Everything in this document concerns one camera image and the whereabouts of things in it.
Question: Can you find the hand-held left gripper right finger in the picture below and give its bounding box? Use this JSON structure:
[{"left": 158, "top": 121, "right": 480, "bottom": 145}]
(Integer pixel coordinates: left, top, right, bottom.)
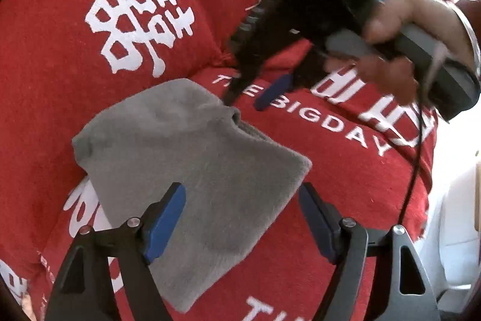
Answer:
[{"left": 298, "top": 183, "right": 441, "bottom": 321}]

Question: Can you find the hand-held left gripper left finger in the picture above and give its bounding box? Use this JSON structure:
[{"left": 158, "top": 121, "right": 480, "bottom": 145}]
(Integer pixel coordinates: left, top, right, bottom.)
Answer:
[{"left": 45, "top": 183, "right": 187, "bottom": 321}]

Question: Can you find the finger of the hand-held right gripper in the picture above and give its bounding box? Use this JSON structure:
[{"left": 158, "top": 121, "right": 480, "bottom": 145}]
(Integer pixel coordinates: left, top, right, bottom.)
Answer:
[
  {"left": 254, "top": 74, "right": 312, "bottom": 112},
  {"left": 225, "top": 31, "right": 272, "bottom": 106}
]

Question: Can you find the grey fleece cloth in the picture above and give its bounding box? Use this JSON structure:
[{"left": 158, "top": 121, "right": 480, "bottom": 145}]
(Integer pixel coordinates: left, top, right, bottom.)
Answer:
[{"left": 71, "top": 78, "right": 313, "bottom": 313}]

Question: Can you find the person's right forearm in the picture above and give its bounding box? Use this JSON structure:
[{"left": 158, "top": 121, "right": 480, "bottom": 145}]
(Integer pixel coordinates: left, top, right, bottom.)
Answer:
[{"left": 456, "top": 0, "right": 481, "bottom": 15}]

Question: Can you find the person's right hand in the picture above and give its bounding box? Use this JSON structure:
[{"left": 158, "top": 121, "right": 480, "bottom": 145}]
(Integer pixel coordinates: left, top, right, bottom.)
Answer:
[{"left": 326, "top": 0, "right": 476, "bottom": 107}]

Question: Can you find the white furniture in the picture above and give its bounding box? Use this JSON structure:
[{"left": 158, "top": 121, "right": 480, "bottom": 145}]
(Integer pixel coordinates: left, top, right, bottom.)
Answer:
[{"left": 417, "top": 110, "right": 481, "bottom": 310}]

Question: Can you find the red printed blanket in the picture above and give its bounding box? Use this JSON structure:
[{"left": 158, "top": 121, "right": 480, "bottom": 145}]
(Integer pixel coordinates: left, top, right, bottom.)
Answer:
[{"left": 0, "top": 0, "right": 441, "bottom": 321}]

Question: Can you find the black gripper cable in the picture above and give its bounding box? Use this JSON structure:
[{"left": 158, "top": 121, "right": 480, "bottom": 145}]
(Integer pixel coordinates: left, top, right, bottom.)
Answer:
[{"left": 396, "top": 80, "right": 433, "bottom": 228}]

